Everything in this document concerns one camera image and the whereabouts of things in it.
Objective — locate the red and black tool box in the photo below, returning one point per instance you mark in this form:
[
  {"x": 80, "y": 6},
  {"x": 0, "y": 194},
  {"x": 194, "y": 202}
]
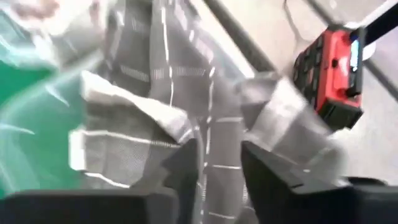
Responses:
[{"x": 329, "y": 74}]

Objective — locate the clear plastic bin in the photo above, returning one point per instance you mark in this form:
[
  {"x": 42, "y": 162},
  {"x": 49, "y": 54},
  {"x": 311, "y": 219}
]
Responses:
[
  {"x": 18, "y": 46},
  {"x": 56, "y": 93}
]

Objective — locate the white towel with red stripes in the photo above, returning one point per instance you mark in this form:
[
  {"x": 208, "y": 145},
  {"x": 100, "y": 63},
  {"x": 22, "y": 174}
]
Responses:
[{"x": 34, "y": 11}]

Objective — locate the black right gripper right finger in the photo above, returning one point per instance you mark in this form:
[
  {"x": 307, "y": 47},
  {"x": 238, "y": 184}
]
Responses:
[{"x": 273, "y": 193}]

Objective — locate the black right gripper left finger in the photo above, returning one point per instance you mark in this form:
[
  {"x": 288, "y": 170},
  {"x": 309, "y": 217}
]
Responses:
[{"x": 186, "y": 168}]

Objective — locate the grey checked towel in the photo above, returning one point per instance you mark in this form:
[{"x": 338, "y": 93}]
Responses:
[{"x": 186, "y": 93}]

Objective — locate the white and black floor stand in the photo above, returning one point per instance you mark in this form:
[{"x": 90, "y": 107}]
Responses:
[{"x": 382, "y": 25}]

